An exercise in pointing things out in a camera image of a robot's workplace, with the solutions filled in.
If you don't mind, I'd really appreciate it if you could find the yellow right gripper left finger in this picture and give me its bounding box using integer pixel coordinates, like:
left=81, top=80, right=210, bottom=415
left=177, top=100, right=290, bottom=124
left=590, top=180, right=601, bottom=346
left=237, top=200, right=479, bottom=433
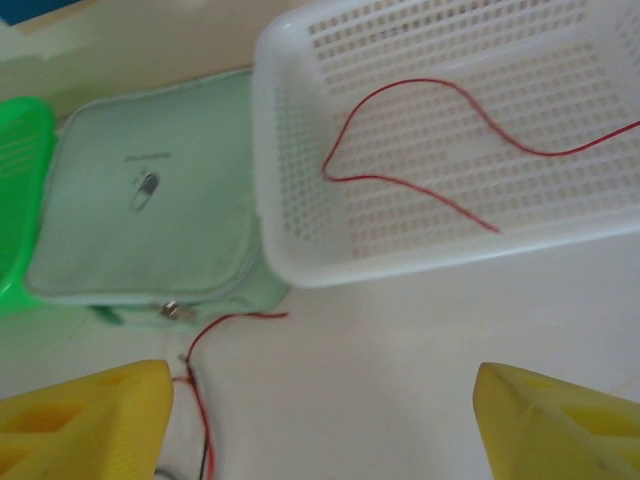
left=0, top=360, right=175, bottom=480

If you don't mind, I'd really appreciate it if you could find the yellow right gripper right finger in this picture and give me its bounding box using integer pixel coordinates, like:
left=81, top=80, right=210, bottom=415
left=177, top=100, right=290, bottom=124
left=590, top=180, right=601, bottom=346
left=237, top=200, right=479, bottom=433
left=473, top=362, right=640, bottom=480

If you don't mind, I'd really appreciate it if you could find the red cable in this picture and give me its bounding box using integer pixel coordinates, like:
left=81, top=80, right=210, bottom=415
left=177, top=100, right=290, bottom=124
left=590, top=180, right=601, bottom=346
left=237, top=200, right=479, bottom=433
left=321, top=77, right=640, bottom=235
left=172, top=310, right=290, bottom=480

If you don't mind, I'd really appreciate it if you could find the mint green zip case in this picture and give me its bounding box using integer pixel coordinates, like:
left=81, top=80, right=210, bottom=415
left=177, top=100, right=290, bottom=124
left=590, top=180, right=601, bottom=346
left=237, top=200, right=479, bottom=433
left=23, top=68, right=291, bottom=337

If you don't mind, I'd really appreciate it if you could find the green plastic mesh basket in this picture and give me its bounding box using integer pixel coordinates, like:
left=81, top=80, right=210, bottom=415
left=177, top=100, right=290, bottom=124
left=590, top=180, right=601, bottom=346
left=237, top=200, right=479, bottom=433
left=0, top=97, right=57, bottom=314

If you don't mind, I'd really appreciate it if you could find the white plastic mesh basket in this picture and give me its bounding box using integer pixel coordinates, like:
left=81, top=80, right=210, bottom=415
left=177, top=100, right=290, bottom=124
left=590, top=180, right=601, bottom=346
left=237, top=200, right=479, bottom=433
left=253, top=0, right=640, bottom=289

